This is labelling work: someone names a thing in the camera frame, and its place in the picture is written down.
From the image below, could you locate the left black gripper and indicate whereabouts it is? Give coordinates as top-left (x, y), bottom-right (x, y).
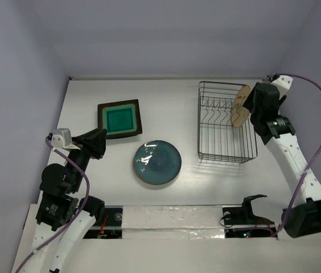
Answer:
top-left (67, 127), bottom-right (108, 190)

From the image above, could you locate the tan round plate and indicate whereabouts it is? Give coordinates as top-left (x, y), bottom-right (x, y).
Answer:
top-left (231, 85), bottom-right (251, 128)

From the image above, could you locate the teal square plate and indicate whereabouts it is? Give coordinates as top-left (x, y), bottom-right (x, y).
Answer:
top-left (97, 99), bottom-right (143, 139)

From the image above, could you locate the dark patterned round plate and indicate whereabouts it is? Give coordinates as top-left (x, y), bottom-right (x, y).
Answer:
top-left (133, 140), bottom-right (182, 186)

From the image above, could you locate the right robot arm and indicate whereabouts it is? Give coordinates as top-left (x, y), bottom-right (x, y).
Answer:
top-left (243, 82), bottom-right (321, 238)

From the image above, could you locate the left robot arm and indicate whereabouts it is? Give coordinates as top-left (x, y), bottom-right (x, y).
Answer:
top-left (16, 129), bottom-right (107, 272)

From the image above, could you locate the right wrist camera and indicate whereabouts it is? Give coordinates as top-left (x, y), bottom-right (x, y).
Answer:
top-left (268, 74), bottom-right (293, 98)

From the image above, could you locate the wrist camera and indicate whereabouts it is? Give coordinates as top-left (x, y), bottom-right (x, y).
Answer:
top-left (46, 128), bottom-right (73, 149)
top-left (268, 74), bottom-right (293, 98)

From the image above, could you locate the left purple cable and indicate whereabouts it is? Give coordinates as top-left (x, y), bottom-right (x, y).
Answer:
top-left (14, 136), bottom-right (90, 273)

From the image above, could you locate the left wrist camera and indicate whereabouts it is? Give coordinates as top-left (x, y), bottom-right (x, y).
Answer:
top-left (46, 128), bottom-right (73, 149)

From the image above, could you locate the metal rail on right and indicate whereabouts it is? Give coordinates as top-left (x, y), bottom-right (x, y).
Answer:
top-left (262, 75), bottom-right (308, 202)

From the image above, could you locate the wire dish rack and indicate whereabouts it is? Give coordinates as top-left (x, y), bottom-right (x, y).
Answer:
top-left (197, 81), bottom-right (258, 164)

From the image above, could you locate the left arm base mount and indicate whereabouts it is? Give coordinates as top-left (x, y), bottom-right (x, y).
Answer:
top-left (103, 206), bottom-right (123, 230)

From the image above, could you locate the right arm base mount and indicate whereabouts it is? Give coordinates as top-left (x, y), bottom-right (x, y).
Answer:
top-left (222, 206), bottom-right (275, 227)

